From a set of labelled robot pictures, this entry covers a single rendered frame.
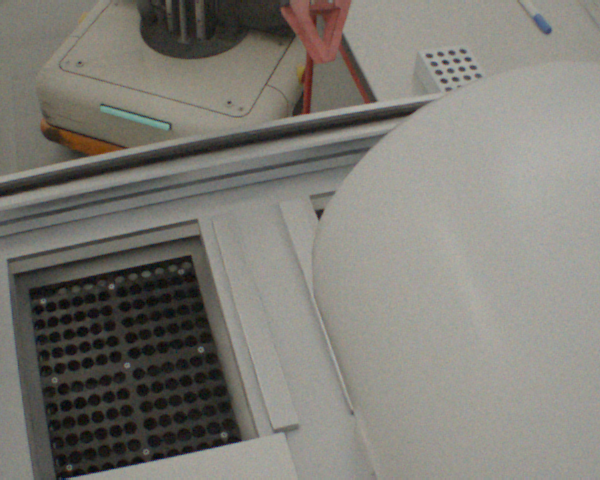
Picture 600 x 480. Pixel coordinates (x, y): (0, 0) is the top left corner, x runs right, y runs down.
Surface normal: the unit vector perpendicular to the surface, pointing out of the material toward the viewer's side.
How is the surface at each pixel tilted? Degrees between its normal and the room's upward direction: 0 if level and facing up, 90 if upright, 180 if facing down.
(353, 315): 76
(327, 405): 0
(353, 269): 68
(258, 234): 0
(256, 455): 0
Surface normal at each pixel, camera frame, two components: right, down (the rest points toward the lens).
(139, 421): 0.04, -0.58
